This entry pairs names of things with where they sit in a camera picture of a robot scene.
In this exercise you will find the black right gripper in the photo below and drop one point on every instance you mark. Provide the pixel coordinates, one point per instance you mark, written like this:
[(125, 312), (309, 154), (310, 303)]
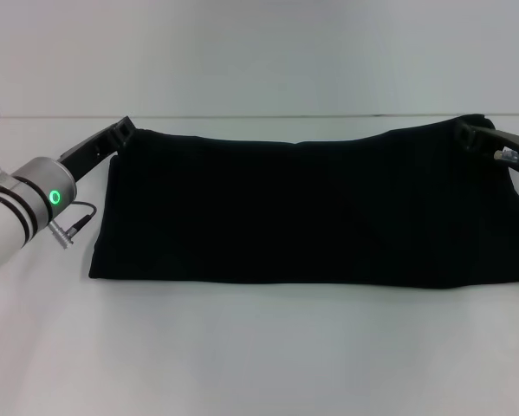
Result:
[(508, 145)]

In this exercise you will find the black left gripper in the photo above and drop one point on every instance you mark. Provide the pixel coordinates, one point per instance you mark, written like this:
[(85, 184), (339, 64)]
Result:
[(88, 154)]

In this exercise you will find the black t-shirt with FREE print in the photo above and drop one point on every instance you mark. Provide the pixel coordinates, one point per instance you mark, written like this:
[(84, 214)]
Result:
[(306, 208)]

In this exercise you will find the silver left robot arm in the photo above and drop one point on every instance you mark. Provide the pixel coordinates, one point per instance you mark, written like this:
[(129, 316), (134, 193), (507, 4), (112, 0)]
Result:
[(21, 199)]

